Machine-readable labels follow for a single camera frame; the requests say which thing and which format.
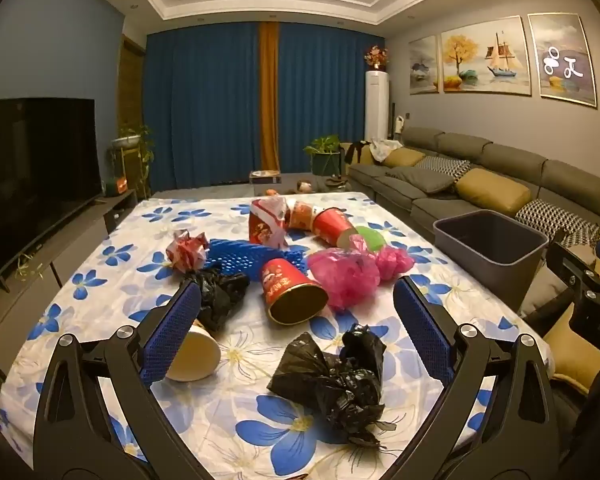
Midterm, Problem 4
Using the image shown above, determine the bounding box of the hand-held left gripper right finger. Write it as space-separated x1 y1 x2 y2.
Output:
392 276 561 480

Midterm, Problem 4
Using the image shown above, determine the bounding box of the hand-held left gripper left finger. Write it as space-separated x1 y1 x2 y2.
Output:
32 279 203 480

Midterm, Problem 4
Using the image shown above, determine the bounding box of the pale paper cup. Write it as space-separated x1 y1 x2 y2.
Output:
166 319 222 382

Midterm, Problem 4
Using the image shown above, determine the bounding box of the small black plastic bag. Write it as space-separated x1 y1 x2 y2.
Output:
180 266 251 332

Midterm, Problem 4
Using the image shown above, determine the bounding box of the grey plastic bin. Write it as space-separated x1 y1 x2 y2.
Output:
432 211 550 311

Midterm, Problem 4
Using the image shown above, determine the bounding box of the red white wrapper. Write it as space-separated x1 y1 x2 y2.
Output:
166 229 210 272

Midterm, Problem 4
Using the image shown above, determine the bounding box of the large pink plastic bag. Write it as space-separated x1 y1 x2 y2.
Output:
307 234 381 311

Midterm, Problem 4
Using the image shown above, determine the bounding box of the blue foam net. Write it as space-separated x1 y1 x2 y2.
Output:
202 239 313 278

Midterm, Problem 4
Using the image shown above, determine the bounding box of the large black plastic bag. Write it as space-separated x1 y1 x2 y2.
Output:
266 324 398 450

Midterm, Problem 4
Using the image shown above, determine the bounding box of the green foam net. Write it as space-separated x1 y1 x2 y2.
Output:
355 226 388 253

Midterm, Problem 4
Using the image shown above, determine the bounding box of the large red paper cup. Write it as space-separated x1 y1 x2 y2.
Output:
259 258 329 327

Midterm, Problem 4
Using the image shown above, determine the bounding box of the red white snack bag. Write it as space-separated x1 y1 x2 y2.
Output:
248 196 289 251

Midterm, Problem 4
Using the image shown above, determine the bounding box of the white orange printed paper cup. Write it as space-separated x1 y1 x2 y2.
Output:
286 200 326 233

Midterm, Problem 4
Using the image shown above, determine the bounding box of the light grey pillow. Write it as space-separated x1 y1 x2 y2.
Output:
519 264 573 317

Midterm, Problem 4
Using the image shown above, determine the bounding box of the black white patterned pillow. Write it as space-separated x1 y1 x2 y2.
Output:
515 198 600 246
414 155 473 181

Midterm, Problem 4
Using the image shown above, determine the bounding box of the large yellow pillow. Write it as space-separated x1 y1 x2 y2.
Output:
455 167 532 218

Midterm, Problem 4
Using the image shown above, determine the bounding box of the grey sofa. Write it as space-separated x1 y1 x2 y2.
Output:
347 126 600 411

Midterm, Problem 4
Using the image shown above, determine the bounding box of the grey television cabinet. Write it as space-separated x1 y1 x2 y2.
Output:
0 187 141 361

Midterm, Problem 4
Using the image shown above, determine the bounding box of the dark grey coffee table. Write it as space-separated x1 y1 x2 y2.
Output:
150 174 353 200

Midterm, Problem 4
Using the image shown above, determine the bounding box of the flat grey pillow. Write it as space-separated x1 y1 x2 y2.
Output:
386 165 455 194

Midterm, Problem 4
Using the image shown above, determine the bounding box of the small yellow pillow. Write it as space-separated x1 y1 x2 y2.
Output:
382 147 426 168

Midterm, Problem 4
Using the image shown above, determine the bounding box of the white cloth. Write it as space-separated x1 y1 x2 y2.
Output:
370 139 406 163

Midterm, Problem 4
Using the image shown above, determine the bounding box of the dark cloth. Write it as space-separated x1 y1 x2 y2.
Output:
340 141 376 163

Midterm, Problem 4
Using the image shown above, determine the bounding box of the trailing plant on stand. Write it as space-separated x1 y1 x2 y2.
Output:
111 122 156 201

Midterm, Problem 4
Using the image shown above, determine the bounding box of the purple framed painting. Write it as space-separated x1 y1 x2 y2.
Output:
527 11 598 108

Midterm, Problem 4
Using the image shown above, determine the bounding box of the potted plant in green pot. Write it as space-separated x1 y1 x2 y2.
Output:
302 135 343 176

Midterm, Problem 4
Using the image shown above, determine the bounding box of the black flat television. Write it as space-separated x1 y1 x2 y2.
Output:
0 97 103 293

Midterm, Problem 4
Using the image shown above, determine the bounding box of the wide sailing ship painting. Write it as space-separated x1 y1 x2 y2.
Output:
441 16 532 96

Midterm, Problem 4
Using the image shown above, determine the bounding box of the blue curtain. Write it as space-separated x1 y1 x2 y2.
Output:
278 22 386 173
144 21 262 192

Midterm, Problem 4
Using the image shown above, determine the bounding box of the white standing air conditioner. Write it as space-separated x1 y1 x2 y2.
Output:
365 71 390 142

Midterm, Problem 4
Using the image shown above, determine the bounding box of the small landscape painting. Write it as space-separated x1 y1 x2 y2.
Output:
409 35 440 96

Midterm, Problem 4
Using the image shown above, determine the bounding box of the orange curtain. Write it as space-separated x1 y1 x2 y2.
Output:
257 21 281 173

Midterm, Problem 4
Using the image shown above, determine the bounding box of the orange flower bouquet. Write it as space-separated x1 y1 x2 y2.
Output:
364 45 390 72

